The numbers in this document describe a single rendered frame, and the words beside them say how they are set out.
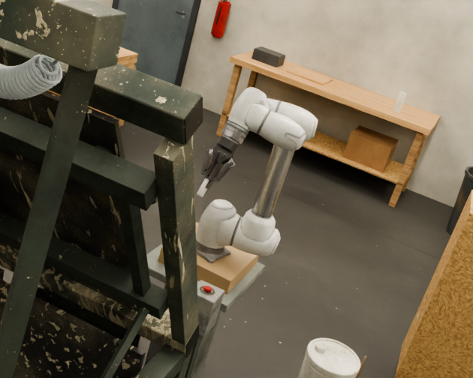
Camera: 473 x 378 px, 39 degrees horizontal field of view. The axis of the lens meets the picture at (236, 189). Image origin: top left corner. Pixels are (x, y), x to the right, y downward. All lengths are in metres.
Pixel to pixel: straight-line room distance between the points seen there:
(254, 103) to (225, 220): 0.89
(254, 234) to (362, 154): 3.98
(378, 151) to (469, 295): 3.28
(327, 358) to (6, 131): 2.29
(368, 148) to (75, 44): 5.94
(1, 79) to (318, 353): 2.68
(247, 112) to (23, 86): 1.21
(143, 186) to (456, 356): 2.73
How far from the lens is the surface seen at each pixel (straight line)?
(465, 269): 3.88
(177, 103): 1.69
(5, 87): 1.40
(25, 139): 1.96
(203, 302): 2.79
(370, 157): 7.01
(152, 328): 2.67
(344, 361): 3.74
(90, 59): 1.19
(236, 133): 2.43
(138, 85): 1.75
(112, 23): 1.22
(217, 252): 3.25
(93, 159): 1.87
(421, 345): 4.12
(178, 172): 1.76
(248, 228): 3.15
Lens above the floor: 2.44
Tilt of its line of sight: 23 degrees down
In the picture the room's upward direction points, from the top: 16 degrees clockwise
